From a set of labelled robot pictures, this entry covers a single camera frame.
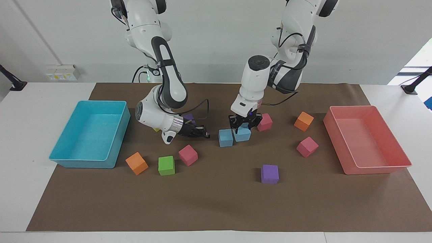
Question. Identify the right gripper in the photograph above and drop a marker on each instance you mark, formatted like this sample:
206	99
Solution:
187	129

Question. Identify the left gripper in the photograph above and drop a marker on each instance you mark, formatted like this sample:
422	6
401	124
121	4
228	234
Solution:
245	118

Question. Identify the blue block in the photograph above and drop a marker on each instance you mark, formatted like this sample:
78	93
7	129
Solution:
243	135
225	138

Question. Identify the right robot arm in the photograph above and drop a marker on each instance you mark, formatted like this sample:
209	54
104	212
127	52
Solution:
168	72

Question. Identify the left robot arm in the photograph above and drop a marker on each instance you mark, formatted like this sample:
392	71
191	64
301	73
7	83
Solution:
258	81

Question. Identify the purple block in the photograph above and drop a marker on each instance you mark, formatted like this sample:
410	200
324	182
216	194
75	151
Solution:
189	117
269	174

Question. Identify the pink block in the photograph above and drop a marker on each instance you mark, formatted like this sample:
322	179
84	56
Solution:
188	155
307	147
265	123

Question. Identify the yellow block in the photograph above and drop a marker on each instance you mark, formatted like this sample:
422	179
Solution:
156	129

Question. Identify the green block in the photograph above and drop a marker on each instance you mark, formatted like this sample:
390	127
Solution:
166	166

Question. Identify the orange block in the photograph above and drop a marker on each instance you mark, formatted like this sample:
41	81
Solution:
136	163
303	121

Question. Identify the blue plastic bin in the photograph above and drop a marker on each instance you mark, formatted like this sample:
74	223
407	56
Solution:
89	136

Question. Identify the pink plastic bin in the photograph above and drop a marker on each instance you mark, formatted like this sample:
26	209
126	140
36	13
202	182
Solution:
366	140

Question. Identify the black stand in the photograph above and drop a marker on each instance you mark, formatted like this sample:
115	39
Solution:
414	83
12	82

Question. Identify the white wall socket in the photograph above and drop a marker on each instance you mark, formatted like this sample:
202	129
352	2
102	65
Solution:
62	72

